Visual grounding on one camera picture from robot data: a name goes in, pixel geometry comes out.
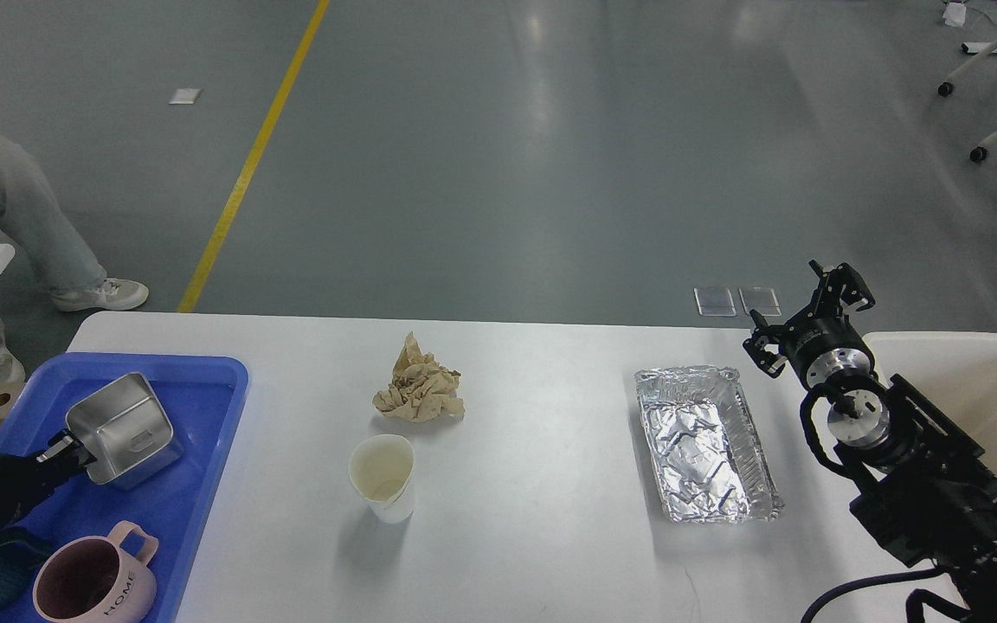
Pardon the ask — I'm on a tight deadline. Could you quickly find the stainless steel rectangular tin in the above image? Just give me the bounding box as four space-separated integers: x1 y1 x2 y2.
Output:
66 372 183 491

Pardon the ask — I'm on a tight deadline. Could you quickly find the white paper cup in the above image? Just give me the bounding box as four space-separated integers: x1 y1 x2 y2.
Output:
348 434 415 524

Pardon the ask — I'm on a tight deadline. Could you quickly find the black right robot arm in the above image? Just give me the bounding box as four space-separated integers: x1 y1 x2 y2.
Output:
743 260 997 622

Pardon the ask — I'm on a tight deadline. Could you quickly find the clear floor plate right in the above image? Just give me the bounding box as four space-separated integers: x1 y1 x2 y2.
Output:
737 286 782 317

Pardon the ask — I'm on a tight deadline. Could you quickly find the blue plastic tray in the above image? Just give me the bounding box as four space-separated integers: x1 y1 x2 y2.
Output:
0 352 248 622

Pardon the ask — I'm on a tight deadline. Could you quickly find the clear floor plate left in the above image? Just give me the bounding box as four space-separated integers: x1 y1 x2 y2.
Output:
693 286 737 317

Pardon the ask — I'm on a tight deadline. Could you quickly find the person in black top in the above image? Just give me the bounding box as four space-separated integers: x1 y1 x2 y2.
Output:
0 135 149 382

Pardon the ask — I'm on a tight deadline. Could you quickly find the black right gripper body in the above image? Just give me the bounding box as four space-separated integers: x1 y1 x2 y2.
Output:
786 318 873 389

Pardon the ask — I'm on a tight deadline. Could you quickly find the aluminium foil tray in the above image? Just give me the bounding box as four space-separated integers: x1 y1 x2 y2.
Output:
634 364 784 524

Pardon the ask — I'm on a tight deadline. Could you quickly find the pink HOME mug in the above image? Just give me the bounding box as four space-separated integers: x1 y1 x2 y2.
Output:
31 520 161 622

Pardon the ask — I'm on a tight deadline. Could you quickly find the clear floor plate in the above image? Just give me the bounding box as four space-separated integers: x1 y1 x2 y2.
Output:
693 286 737 317
737 286 782 317

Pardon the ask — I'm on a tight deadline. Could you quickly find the crumpled brown paper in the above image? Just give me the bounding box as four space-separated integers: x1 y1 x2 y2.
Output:
371 332 466 423

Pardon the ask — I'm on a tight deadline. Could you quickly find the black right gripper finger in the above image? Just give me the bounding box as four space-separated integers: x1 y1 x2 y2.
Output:
743 309 811 379
806 260 876 320

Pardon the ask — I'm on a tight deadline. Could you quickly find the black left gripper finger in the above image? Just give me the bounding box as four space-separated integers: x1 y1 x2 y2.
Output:
35 433 94 476

